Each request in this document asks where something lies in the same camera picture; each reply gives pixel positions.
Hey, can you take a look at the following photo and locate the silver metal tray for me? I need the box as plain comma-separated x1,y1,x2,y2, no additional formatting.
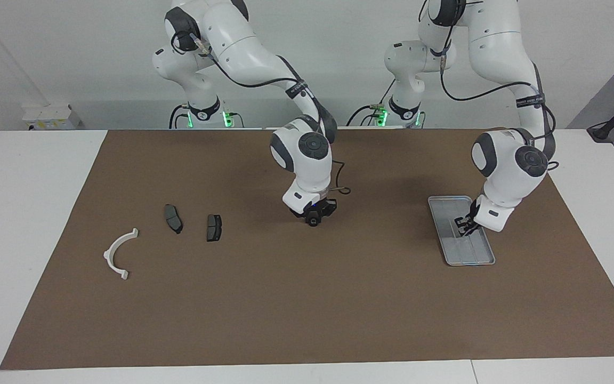
427,196,496,267

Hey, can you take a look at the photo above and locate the brown table mat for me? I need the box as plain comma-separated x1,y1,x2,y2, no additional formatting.
0,128,614,371

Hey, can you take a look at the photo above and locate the dark grey brake pad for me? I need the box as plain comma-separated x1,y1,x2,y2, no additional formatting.
164,204,184,235
206,214,223,242

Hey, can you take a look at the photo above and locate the white background box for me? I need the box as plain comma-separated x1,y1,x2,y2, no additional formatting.
22,104,82,131

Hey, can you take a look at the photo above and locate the black left base cable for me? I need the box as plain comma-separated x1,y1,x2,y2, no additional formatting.
346,80,397,127

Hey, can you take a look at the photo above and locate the black base cable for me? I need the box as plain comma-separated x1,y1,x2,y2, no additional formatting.
168,104,189,130
346,80,397,127

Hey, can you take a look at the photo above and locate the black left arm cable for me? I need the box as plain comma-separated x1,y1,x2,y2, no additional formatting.
438,32,559,172

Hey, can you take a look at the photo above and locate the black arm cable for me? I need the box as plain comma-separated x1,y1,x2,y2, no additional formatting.
171,29,351,196
438,32,559,172

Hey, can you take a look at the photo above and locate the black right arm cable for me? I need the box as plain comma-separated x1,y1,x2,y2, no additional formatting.
171,29,351,196

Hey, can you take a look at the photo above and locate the black right base cable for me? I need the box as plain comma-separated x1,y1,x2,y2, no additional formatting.
168,104,189,130

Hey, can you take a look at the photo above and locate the white curved plastic bracket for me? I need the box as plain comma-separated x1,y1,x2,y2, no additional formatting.
103,228,140,281

